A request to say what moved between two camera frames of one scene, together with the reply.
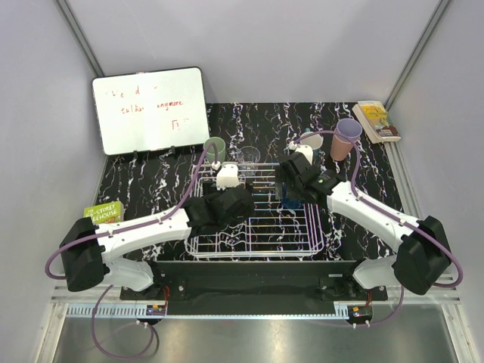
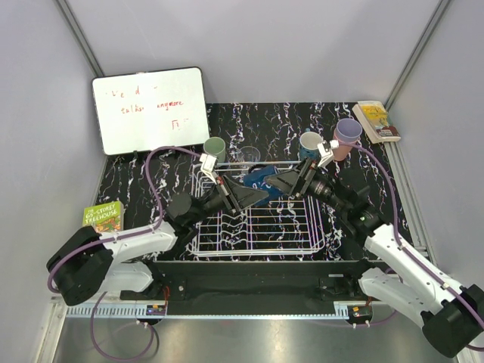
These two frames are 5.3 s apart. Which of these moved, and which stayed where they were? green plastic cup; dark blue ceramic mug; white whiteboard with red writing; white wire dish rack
Moved: dark blue ceramic mug
Stayed: green plastic cup; white whiteboard with red writing; white wire dish rack
